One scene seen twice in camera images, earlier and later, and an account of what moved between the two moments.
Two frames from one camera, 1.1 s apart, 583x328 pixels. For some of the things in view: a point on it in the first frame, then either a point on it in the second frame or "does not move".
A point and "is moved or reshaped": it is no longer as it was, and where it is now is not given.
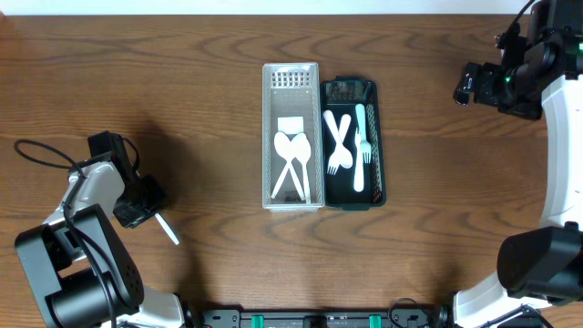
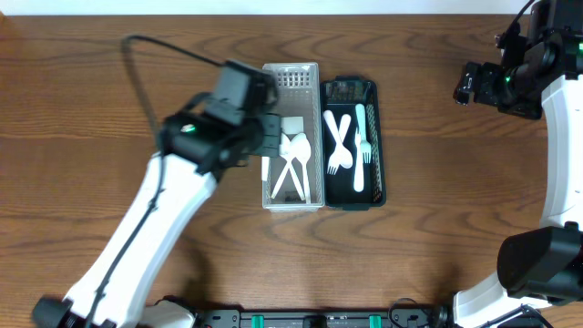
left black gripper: (138, 209) → (271, 135)
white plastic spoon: (299, 148) does not move
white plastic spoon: (167, 228) is moved or reshaped
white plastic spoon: (300, 148) does not move
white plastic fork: (359, 169) does not move
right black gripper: (489, 95) does not move
